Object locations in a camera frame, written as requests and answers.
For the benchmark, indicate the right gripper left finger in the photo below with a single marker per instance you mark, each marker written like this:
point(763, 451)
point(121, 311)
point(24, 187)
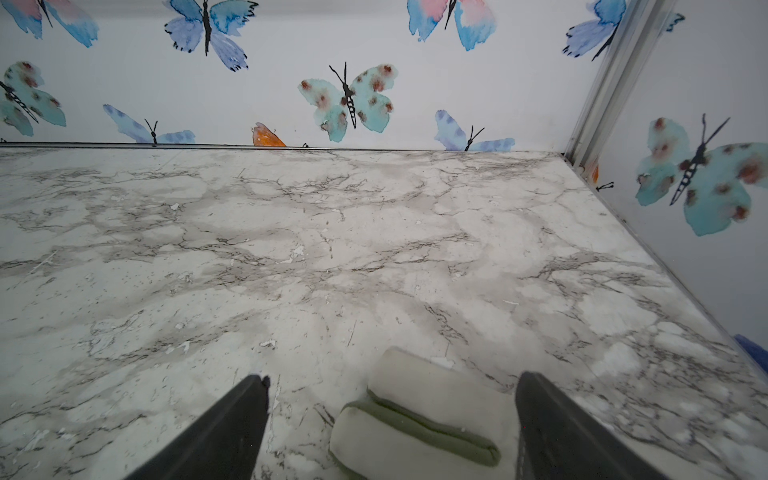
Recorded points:
point(223, 443)

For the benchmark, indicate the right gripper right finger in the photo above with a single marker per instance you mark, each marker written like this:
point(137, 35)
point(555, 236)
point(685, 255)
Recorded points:
point(560, 440)

